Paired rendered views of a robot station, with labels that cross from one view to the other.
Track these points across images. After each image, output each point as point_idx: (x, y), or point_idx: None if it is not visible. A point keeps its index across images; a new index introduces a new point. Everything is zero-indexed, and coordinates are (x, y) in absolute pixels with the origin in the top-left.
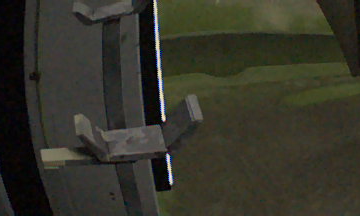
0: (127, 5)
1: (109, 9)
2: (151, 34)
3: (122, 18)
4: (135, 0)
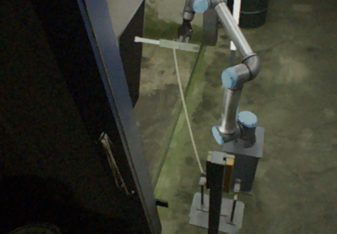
0: (203, 177)
1: (202, 180)
2: (149, 177)
3: (149, 179)
4: (203, 176)
